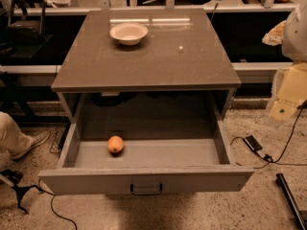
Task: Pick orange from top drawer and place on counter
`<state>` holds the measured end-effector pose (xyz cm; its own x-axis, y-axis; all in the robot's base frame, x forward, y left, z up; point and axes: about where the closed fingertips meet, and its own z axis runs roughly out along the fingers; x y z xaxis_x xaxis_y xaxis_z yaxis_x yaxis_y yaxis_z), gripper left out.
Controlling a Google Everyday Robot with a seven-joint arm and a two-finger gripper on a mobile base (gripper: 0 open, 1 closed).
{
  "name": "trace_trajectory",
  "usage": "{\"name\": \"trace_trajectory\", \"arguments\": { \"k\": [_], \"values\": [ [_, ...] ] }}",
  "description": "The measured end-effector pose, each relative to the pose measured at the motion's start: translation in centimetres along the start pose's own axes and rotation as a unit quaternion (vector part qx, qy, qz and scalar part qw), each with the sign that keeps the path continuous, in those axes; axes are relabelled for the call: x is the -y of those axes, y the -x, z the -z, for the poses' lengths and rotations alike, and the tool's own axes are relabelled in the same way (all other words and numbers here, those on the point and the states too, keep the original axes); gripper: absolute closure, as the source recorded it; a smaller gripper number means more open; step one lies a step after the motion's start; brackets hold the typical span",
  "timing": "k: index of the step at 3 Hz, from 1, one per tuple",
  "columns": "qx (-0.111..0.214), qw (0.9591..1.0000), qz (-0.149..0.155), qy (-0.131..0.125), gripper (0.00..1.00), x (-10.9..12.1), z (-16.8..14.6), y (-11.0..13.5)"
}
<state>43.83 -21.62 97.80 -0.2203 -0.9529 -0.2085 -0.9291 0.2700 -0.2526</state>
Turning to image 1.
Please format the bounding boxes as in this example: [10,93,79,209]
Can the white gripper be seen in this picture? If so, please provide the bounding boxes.
[262,21,307,123]

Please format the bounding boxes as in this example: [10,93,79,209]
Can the orange fruit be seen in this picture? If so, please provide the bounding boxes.
[107,136,124,153]

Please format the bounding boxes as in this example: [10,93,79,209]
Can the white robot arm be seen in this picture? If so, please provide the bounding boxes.
[262,0,307,122]

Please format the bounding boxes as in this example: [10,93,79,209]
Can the grey counter cabinet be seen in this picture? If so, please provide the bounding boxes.
[51,7,243,127]

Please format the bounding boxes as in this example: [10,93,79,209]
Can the grey open top drawer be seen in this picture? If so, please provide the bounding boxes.
[37,91,255,196]

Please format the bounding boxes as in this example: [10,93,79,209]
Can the black power adapter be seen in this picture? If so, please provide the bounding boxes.
[243,135,262,152]

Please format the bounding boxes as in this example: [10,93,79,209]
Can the black bar on floor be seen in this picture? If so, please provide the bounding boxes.
[276,173,307,230]

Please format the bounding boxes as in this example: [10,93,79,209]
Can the white bowl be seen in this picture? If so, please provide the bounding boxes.
[110,22,148,46]

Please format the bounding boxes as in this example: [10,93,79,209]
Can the black chair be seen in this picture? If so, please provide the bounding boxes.
[1,0,51,58]

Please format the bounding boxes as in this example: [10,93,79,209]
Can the beige shoe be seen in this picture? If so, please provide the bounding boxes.
[11,130,50,160]

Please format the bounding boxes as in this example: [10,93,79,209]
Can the person's leg beige trousers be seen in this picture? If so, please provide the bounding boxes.
[0,112,34,159]

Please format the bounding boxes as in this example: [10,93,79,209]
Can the black tripod foot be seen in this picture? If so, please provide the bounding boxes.
[0,169,42,214]

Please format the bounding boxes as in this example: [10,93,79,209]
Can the black cable right floor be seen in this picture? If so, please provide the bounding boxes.
[229,103,307,170]

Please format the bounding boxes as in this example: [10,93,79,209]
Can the black cable floor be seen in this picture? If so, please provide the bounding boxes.
[37,178,79,230]
[229,103,307,170]

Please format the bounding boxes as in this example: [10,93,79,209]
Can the black drawer handle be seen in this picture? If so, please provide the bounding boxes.
[130,184,163,196]

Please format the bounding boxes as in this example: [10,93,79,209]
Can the black cable left floor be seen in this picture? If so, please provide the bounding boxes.
[37,178,79,230]

